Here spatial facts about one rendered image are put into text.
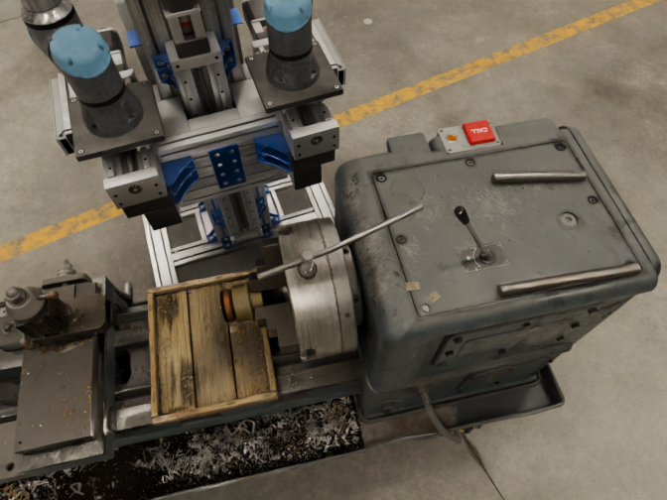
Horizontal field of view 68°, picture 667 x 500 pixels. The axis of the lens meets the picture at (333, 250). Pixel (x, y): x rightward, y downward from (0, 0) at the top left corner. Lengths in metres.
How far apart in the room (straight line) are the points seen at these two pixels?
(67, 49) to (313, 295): 0.78
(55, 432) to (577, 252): 1.18
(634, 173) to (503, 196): 2.09
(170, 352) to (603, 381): 1.82
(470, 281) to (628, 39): 3.19
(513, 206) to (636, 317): 1.63
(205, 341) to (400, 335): 0.59
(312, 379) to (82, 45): 0.95
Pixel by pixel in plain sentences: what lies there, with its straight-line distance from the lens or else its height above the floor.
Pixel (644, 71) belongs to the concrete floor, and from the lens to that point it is 3.82.
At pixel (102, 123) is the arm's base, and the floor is 1.20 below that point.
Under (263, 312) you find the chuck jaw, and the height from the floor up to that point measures 1.10.
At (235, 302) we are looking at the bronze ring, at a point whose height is 1.12.
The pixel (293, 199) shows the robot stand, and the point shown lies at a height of 0.21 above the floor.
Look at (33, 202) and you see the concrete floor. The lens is 3.03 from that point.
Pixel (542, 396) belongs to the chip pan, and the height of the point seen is 0.54.
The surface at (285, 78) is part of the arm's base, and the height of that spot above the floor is 1.20.
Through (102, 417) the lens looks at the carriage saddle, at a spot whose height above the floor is 0.92.
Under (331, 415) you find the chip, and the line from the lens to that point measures 1.60.
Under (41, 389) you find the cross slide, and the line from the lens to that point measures 1.36.
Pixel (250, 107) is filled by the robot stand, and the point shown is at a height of 1.07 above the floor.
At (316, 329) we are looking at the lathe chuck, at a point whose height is 1.17.
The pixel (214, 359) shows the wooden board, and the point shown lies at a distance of 1.32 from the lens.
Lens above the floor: 2.11
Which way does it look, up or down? 60 degrees down
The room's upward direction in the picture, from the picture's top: straight up
